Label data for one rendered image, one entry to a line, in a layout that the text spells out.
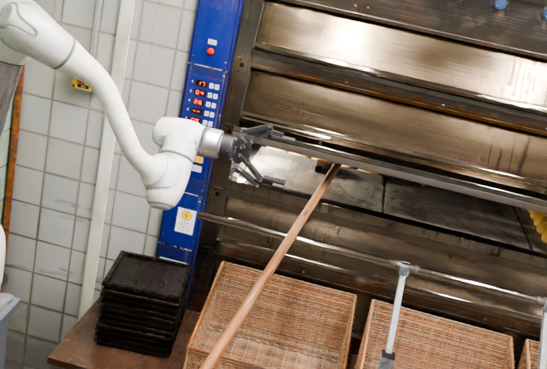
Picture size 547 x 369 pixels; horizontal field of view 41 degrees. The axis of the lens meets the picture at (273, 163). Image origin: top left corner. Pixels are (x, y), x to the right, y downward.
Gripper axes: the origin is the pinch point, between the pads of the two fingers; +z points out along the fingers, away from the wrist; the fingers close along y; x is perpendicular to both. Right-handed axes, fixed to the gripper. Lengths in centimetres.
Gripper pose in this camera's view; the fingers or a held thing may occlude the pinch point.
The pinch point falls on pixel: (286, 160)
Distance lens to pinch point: 223.3
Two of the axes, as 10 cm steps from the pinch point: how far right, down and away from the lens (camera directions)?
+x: -1.7, 2.8, -9.5
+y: -2.0, 9.3, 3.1
